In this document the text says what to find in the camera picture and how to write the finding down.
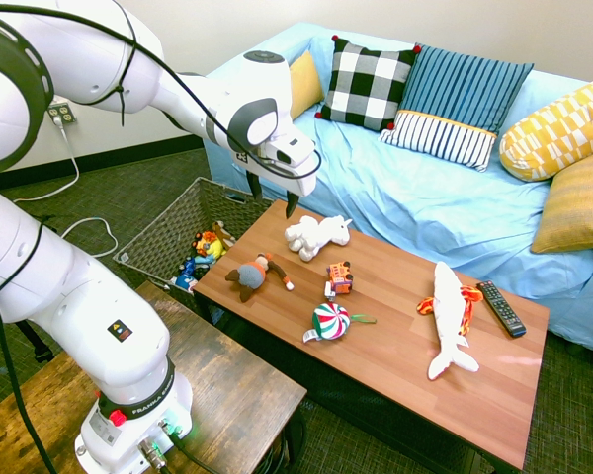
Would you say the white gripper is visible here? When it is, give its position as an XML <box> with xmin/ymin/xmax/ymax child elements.
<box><xmin>235</xmin><ymin>135</ymin><xmax>323</xmax><ymax>220</ymax></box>

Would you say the small orange toy box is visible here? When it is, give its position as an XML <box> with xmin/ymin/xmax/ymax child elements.
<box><xmin>324</xmin><ymin>261</ymin><xmax>356</xmax><ymax>303</ymax></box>

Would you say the grey wicker basket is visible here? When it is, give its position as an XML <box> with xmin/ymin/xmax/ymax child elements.
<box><xmin>113</xmin><ymin>176</ymin><xmax>276</xmax><ymax>318</ymax></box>

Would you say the orange red fish toy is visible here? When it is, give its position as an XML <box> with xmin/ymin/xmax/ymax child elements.
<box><xmin>415</xmin><ymin>284</ymin><xmax>484</xmax><ymax>338</ymax></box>

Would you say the white unicorn plush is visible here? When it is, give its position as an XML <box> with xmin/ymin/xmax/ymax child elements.
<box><xmin>283</xmin><ymin>213</ymin><xmax>354</xmax><ymax>264</ymax></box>

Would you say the brown sloth plush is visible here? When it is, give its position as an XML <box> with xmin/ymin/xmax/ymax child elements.
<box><xmin>211</xmin><ymin>220</ymin><xmax>238</xmax><ymax>247</ymax></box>

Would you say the yellow plush with orange truck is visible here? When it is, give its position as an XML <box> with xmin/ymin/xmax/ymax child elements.
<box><xmin>192</xmin><ymin>229</ymin><xmax>229</xmax><ymax>262</ymax></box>

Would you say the brown grey monkey plush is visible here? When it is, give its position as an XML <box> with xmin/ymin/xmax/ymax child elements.
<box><xmin>223</xmin><ymin>252</ymin><xmax>297</xmax><ymax>304</ymax></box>

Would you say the plain yellow pillow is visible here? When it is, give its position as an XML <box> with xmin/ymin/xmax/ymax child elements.
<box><xmin>289</xmin><ymin>49</ymin><xmax>326</xmax><ymax>120</ymax></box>

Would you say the peppermint candy plush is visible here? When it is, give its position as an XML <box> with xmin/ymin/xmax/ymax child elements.
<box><xmin>301</xmin><ymin>301</ymin><xmax>379</xmax><ymax>344</ymax></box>

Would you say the black white checkered pillow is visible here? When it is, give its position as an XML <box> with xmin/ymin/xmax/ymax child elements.
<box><xmin>314</xmin><ymin>34</ymin><xmax>422</xmax><ymax>133</ymax></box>

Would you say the light blue covered sofa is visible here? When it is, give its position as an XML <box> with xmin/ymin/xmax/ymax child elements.
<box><xmin>202</xmin><ymin>21</ymin><xmax>593</xmax><ymax>353</ymax></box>

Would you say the rustic brown robot stand table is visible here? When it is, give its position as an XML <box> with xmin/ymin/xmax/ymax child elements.
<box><xmin>0</xmin><ymin>280</ymin><xmax>308</xmax><ymax>474</ymax></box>

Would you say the reddish wood coffee table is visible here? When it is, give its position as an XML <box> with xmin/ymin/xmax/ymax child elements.
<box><xmin>192</xmin><ymin>197</ymin><xmax>551</xmax><ymax>473</ymax></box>

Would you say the blue striped pillow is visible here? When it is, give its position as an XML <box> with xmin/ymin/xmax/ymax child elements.
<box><xmin>379</xmin><ymin>43</ymin><xmax>536</xmax><ymax>174</ymax></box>

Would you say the white whale plush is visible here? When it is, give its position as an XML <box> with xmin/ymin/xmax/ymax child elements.
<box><xmin>426</xmin><ymin>260</ymin><xmax>481</xmax><ymax>382</ymax></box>

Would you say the black remote control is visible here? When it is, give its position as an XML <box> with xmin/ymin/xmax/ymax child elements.
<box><xmin>474</xmin><ymin>279</ymin><xmax>528</xmax><ymax>339</ymax></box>

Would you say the yellow white patterned bolster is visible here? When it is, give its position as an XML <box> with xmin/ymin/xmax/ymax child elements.
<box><xmin>498</xmin><ymin>71</ymin><xmax>593</xmax><ymax>184</ymax></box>

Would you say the yellow woven pillow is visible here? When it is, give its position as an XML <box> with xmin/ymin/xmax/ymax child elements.
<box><xmin>530</xmin><ymin>147</ymin><xmax>593</xmax><ymax>255</ymax></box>

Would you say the white power cable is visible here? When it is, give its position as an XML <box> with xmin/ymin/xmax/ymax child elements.
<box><xmin>9</xmin><ymin>123</ymin><xmax>121</xmax><ymax>259</ymax></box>

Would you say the wall power outlet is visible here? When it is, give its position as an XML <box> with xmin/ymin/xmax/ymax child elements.
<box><xmin>46</xmin><ymin>100</ymin><xmax>78</xmax><ymax>127</ymax></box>

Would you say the robot base cable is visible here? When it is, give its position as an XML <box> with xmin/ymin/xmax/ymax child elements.
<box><xmin>167</xmin><ymin>428</ymin><xmax>261</xmax><ymax>474</ymax></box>

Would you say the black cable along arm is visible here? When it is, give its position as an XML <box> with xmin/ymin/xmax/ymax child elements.
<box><xmin>0</xmin><ymin>3</ymin><xmax>323</xmax><ymax>474</ymax></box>

